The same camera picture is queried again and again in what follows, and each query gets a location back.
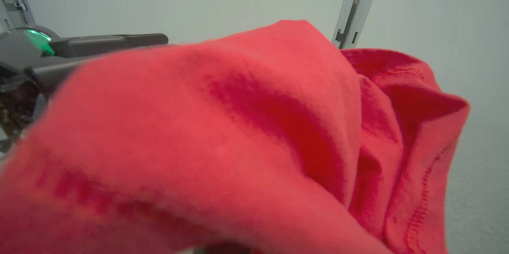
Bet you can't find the red cloth garment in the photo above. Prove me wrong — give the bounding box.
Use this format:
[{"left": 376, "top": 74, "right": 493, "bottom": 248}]
[{"left": 0, "top": 19, "right": 471, "bottom": 254}]

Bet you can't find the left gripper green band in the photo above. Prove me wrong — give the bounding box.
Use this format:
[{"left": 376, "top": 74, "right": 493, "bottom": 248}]
[{"left": 0, "top": 25, "right": 169, "bottom": 96}]

